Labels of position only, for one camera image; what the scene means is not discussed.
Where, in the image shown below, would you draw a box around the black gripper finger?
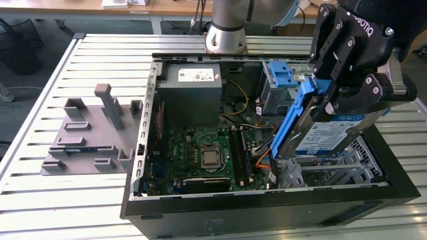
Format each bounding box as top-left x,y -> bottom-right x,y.
308,3 -> 361,116
324,61 -> 419,116

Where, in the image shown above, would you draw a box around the hard disk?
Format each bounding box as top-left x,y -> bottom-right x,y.
270,76 -> 393,161

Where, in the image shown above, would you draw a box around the metal disk bay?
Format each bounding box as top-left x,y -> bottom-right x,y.
278,149 -> 382,190

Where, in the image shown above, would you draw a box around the blue plastic drive latch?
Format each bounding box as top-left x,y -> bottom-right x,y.
266,61 -> 300,88

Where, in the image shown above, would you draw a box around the metal optical drive cage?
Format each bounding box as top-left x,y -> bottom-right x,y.
262,59 -> 316,116

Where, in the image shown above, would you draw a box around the black RAM stick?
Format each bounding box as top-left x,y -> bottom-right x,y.
230,126 -> 244,185

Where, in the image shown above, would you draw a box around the grey power supply unit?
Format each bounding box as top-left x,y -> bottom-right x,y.
156,63 -> 224,128

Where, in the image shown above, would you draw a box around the silver CPU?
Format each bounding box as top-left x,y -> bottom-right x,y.
202,149 -> 222,168

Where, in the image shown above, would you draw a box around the CPU socket with metal cover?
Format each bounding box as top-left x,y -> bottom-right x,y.
199,143 -> 224,174

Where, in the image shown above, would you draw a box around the green motherboard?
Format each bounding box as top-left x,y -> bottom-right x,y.
146,126 -> 271,196

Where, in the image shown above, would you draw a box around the black graphics card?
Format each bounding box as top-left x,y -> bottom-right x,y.
182,176 -> 232,195

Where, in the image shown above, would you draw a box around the black open PC case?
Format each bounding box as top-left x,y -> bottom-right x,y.
120,52 -> 422,240

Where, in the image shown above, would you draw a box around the wooden desk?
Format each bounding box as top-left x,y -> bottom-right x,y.
0,0 -> 322,38

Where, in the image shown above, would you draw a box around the grey parts rack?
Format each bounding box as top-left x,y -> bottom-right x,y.
39,83 -> 146,176

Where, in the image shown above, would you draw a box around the RAM stick with blue label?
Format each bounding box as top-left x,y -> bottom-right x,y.
64,147 -> 100,153

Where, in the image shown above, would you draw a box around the black mesh bin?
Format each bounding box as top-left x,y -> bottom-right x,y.
0,18 -> 44,76

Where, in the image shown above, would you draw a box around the yellow wires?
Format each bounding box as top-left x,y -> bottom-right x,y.
222,79 -> 251,117

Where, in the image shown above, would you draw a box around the black cable bundle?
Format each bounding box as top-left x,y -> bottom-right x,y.
252,117 -> 284,156

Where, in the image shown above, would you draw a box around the grey white wire bundle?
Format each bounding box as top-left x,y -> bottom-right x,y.
219,114 -> 278,130

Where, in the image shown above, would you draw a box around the orange red power wire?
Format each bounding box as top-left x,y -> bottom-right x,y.
255,149 -> 279,174

